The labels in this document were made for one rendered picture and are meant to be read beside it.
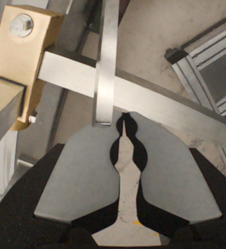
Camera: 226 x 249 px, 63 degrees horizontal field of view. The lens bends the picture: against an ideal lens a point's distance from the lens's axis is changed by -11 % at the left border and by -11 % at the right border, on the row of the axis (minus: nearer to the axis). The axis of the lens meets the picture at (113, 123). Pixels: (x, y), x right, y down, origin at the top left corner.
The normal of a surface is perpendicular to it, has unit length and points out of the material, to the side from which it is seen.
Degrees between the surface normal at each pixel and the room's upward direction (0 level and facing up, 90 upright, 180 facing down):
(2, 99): 90
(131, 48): 0
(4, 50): 0
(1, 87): 90
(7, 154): 0
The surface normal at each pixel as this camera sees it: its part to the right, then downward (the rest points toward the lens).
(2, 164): -0.02, 0.52
